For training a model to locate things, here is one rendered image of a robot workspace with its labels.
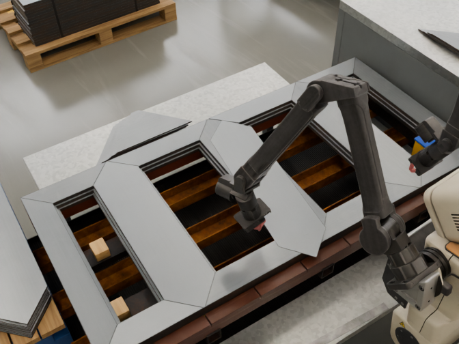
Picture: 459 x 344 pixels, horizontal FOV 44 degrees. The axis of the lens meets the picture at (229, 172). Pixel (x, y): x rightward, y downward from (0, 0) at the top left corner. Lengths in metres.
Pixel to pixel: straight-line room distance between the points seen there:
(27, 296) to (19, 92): 2.43
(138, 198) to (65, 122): 1.81
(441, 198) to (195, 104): 1.41
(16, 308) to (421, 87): 1.74
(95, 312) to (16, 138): 2.14
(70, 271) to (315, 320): 0.81
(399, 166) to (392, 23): 0.69
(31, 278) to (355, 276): 1.08
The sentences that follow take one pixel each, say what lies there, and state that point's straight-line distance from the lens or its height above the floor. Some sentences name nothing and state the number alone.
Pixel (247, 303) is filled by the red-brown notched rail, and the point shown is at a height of 0.83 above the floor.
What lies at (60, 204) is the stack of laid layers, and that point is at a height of 0.84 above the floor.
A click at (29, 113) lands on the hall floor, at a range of 3.92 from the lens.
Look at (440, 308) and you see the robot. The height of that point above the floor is 0.92.
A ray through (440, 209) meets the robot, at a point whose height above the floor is 1.31.
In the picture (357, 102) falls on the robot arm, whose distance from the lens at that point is 1.34.
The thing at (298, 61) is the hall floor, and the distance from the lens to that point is 4.11.
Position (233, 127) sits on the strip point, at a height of 0.86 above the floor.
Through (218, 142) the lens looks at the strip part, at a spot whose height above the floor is 0.86.
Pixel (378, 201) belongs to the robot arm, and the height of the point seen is 1.33.
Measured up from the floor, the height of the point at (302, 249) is 0.86.
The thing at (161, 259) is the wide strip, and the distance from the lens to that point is 1.85.
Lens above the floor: 2.36
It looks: 46 degrees down
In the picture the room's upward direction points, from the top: 2 degrees counter-clockwise
